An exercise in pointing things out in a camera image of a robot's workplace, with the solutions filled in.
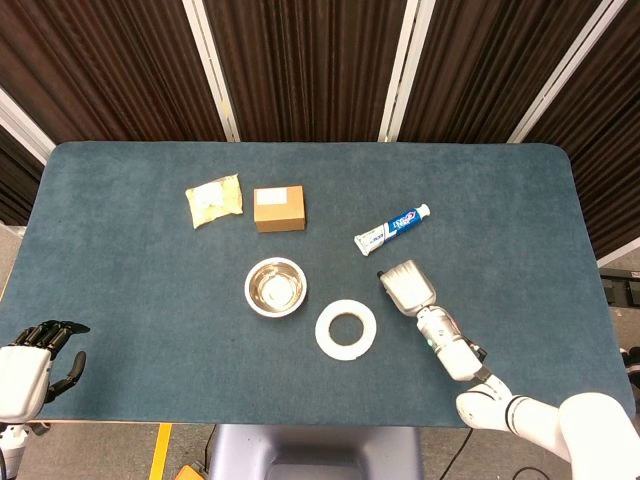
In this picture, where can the yellowish plastic bag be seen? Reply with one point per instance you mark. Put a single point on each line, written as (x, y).
(214, 201)

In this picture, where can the brown ribbed partition panel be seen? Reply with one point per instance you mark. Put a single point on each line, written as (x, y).
(310, 65)
(15, 185)
(610, 150)
(100, 65)
(490, 60)

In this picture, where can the white partition frame post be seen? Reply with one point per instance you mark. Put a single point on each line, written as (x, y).
(565, 70)
(212, 70)
(25, 125)
(620, 256)
(405, 70)

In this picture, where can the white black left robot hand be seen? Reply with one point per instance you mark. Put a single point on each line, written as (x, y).
(20, 380)

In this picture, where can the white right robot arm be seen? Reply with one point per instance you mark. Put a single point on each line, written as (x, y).
(450, 345)

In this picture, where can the blue felt table mat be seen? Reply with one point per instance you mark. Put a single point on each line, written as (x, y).
(150, 280)

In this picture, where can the white tape roll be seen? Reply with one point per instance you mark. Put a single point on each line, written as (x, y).
(321, 331)

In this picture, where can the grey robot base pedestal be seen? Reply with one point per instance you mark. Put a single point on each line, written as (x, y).
(315, 450)

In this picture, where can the black equipment box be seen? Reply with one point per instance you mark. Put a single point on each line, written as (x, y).
(622, 287)

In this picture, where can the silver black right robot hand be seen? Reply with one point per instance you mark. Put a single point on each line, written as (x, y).
(407, 287)

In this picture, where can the small brown cardboard box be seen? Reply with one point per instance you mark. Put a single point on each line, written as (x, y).
(280, 210)

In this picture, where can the yellow floor tape strip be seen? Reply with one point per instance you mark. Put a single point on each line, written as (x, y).
(161, 450)

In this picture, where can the stainless steel bowl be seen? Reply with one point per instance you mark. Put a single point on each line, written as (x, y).
(276, 287)

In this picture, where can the blue white toothpaste tube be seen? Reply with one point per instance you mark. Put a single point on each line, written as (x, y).
(390, 231)

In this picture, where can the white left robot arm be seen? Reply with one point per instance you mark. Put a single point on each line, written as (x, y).
(12, 442)

